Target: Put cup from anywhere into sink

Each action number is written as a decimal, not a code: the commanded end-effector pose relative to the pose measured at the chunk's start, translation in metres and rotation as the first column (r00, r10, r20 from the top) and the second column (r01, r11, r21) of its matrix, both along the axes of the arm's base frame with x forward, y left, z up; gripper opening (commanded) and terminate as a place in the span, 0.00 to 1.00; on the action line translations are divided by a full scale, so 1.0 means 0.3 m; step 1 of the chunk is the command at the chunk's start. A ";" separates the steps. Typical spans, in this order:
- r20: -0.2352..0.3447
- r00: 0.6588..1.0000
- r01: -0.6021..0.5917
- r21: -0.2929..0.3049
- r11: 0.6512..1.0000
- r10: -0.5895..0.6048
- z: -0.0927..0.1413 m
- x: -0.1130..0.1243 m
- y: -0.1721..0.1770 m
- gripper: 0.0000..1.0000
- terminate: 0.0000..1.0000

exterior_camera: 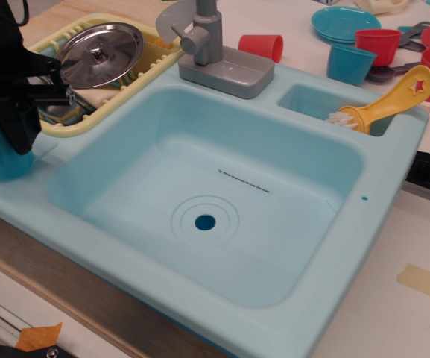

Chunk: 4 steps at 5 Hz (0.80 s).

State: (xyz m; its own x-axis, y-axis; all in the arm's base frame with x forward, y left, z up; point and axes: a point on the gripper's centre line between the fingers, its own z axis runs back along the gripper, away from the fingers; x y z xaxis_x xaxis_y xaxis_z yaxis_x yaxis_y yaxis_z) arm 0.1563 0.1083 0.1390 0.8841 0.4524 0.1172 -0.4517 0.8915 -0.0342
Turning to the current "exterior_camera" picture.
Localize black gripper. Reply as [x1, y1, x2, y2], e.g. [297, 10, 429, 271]
[0, 1, 75, 155]

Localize light blue toy sink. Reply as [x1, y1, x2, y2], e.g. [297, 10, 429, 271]
[0, 65, 429, 357]

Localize wooden sink base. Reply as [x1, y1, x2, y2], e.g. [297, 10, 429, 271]
[0, 219, 225, 357]

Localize red cup lying sideways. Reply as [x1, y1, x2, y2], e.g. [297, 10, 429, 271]
[238, 34, 284, 63]

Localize short blue plastic cup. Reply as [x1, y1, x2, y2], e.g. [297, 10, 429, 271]
[326, 44, 376, 86]

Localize red cup upright middle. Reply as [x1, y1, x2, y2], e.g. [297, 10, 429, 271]
[355, 28, 402, 67]

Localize shiny steel pot lid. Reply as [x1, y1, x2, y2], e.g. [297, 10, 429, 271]
[55, 22, 145, 89]

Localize pale yellow dish rack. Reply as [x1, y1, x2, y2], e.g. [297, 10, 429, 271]
[28, 13, 183, 137]

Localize white plastic plate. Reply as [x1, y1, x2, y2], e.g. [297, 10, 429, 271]
[156, 0, 196, 45]

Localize grey toy faucet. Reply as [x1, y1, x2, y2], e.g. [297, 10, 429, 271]
[166, 1, 275, 99]

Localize orange tape piece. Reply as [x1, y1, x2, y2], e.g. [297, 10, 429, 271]
[15, 323, 63, 352]

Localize black device with screw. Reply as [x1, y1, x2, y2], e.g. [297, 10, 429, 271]
[0, 345, 75, 358]

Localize stack of blue plates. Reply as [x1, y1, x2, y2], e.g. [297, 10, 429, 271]
[311, 6, 382, 43]

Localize grey plastic spoon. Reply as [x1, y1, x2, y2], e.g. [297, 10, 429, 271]
[366, 62, 420, 83]

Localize cream plastic object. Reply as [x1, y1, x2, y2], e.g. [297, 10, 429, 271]
[355, 0, 411, 15]

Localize grey plastic utensil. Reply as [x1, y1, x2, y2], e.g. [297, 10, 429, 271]
[399, 22, 430, 52]

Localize yellow dish brush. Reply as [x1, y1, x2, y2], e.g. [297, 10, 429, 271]
[326, 65, 430, 134]

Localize beige masking tape strip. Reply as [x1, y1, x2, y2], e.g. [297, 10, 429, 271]
[397, 263, 430, 297]

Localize black cable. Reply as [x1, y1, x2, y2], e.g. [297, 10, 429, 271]
[11, 0, 31, 27]

